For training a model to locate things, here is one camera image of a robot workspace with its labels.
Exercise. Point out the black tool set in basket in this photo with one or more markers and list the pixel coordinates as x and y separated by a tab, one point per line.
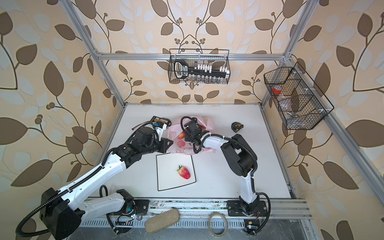
199	71

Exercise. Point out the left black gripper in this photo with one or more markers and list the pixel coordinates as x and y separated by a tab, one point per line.
164	147

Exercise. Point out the white mat with black border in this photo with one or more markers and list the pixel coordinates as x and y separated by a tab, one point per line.
167	171

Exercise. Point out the red-capped item in basket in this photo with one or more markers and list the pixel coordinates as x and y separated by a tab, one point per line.
277	90

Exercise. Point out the black wire basket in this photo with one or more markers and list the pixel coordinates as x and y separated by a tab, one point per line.
215	57
302	105

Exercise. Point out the back black wire basket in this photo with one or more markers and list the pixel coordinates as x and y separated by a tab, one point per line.
215	57

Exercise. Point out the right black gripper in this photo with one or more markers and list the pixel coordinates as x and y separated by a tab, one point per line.
187	136

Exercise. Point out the right black wire basket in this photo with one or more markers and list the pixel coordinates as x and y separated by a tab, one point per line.
302	105

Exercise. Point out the red fake strawberry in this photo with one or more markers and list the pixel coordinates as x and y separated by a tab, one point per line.
184	172

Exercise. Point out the beige sponge block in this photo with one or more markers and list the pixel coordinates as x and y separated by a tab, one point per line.
162	221

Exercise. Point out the fake fruits inside bag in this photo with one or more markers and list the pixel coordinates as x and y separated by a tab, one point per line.
181	136

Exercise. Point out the black tape measure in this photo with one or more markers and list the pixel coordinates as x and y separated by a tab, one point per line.
236	126

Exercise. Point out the pink plastic fruit-print bag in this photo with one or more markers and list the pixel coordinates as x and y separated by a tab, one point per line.
181	146

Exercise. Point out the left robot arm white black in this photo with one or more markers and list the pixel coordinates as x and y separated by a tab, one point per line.
62	212

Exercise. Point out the black battery charger board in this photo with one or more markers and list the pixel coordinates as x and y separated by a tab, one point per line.
155	122

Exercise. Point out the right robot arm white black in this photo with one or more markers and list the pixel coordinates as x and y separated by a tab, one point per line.
242	160

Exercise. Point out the clear tape roll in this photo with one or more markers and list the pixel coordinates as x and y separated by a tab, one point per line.
218	225

